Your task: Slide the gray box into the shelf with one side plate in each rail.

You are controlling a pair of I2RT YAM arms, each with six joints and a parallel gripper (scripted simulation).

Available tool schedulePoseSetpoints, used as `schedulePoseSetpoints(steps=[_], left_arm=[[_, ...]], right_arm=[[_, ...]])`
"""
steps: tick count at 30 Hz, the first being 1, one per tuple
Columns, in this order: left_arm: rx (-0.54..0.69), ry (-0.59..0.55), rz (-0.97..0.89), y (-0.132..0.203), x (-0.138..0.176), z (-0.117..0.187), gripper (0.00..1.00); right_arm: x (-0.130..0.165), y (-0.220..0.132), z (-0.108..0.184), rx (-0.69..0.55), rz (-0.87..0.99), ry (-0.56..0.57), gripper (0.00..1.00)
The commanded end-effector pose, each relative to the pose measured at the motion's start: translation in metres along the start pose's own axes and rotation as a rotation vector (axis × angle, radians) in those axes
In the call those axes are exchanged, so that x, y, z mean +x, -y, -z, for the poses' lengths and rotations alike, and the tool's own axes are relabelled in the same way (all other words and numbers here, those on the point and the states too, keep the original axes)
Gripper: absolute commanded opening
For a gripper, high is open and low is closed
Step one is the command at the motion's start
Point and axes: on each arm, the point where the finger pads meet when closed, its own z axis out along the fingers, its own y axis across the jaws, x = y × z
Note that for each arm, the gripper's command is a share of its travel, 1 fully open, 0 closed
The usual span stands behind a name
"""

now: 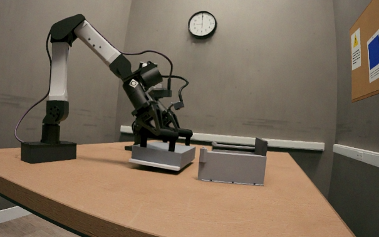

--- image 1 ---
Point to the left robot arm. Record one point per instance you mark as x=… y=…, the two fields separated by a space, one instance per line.
x=136 y=125

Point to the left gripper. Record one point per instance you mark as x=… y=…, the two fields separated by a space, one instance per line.
x=168 y=116

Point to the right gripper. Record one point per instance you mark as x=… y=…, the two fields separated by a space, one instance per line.
x=147 y=110

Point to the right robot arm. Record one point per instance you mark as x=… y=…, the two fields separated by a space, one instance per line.
x=63 y=33

